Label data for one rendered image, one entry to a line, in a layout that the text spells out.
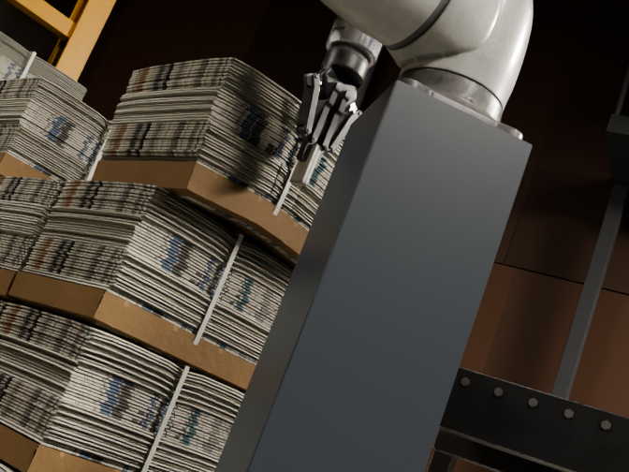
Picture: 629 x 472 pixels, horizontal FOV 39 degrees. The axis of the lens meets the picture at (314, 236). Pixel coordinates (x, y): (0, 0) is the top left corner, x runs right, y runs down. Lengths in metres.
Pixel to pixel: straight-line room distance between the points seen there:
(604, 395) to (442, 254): 3.84
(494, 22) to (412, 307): 0.41
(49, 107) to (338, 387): 1.08
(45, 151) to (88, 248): 0.52
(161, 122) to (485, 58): 0.55
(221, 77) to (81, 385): 0.51
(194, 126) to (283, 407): 0.53
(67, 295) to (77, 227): 0.14
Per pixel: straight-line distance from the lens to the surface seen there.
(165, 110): 1.48
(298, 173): 1.43
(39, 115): 1.92
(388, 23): 1.19
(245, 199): 1.41
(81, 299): 1.38
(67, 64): 3.23
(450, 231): 1.12
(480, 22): 1.23
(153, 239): 1.38
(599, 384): 4.93
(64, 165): 1.94
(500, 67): 1.24
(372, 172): 1.09
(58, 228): 1.55
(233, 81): 1.41
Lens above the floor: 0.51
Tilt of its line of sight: 14 degrees up
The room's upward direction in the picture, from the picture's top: 21 degrees clockwise
